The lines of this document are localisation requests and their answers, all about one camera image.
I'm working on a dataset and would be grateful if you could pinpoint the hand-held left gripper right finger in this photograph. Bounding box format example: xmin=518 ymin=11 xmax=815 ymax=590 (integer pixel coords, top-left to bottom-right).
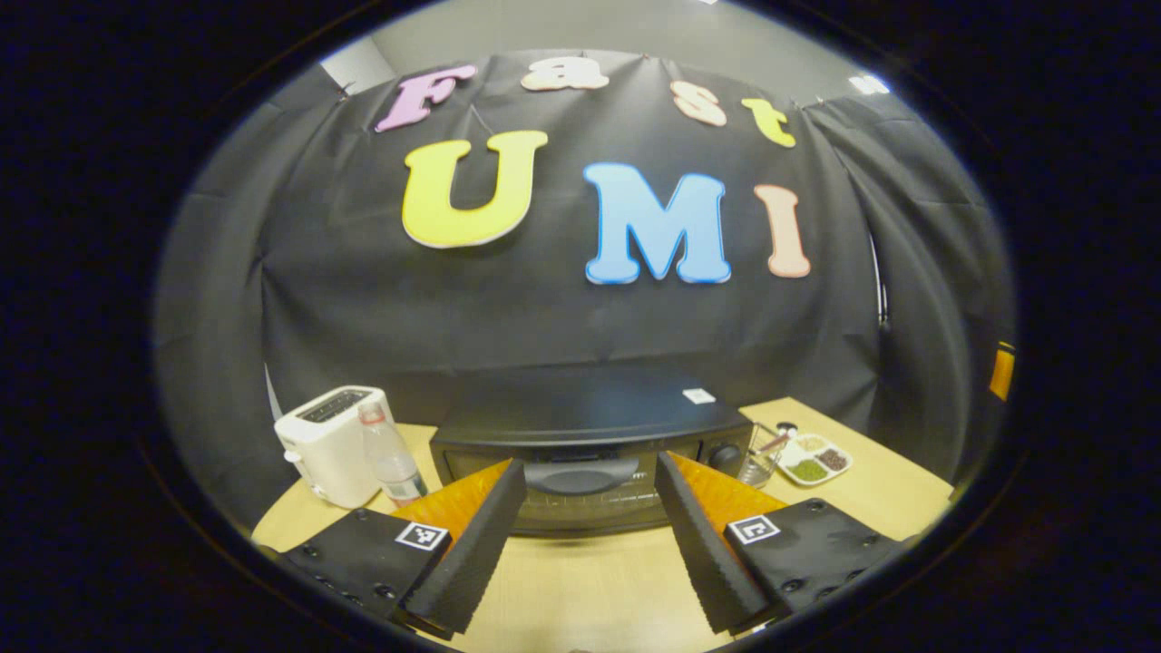
xmin=653 ymin=452 xmax=917 ymax=638

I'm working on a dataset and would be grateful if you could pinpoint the black backdrop cloth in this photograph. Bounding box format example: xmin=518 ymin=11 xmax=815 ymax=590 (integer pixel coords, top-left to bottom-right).
xmin=152 ymin=50 xmax=1017 ymax=527

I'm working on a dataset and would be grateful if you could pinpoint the black electric oven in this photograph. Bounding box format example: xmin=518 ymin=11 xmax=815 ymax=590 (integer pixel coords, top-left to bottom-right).
xmin=429 ymin=367 xmax=756 ymax=538

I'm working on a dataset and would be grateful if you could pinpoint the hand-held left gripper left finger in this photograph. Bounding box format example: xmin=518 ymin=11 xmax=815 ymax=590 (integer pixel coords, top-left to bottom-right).
xmin=272 ymin=461 xmax=529 ymax=640

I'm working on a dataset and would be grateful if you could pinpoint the white divided dish with beans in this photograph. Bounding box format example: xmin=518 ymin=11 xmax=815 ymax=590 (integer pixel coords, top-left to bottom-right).
xmin=778 ymin=433 xmax=854 ymax=487

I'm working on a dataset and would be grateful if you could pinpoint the metal wire rack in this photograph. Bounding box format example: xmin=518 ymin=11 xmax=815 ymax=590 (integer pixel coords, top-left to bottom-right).
xmin=737 ymin=422 xmax=799 ymax=491

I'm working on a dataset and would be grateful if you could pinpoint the clear plastic water bottle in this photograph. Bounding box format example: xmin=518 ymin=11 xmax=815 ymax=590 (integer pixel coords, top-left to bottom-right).
xmin=358 ymin=401 xmax=428 ymax=509

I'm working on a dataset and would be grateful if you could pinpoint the white toaster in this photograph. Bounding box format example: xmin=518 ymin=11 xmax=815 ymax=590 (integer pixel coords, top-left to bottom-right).
xmin=274 ymin=385 xmax=397 ymax=510

